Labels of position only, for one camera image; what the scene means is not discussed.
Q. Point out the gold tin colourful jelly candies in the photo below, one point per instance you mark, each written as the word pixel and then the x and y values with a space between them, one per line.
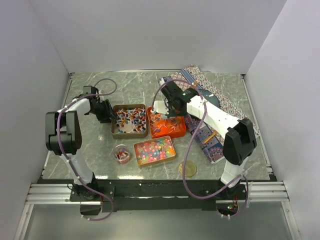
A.
pixel 154 151

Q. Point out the patterned blue placemat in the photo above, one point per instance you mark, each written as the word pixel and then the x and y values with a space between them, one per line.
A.
pixel 213 148

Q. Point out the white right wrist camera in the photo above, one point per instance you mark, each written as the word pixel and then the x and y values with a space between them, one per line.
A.
pixel 160 107

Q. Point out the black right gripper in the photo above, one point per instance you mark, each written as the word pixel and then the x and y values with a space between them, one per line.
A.
pixel 171 115

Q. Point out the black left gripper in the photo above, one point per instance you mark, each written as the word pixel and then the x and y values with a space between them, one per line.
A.
pixel 108 113

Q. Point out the orange tin lollipop candies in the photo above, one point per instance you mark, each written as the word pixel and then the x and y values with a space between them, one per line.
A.
pixel 160 127

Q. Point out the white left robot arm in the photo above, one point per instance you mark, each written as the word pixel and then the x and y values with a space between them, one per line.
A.
pixel 64 138

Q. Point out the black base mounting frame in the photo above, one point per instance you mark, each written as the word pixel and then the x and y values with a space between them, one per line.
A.
pixel 132 195

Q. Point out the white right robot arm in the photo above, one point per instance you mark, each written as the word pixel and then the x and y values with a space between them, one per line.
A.
pixel 238 134

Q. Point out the teal round plate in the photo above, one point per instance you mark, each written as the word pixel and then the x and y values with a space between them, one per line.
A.
pixel 210 97

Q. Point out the aluminium rail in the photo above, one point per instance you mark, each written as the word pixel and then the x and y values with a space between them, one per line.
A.
pixel 267 191

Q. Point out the clear plastic jar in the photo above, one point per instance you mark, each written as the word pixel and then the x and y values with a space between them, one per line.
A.
pixel 122 154

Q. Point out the gold round jar lid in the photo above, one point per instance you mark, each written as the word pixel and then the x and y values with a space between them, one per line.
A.
pixel 190 169

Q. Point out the gold knife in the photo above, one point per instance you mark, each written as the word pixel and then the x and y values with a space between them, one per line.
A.
pixel 209 137

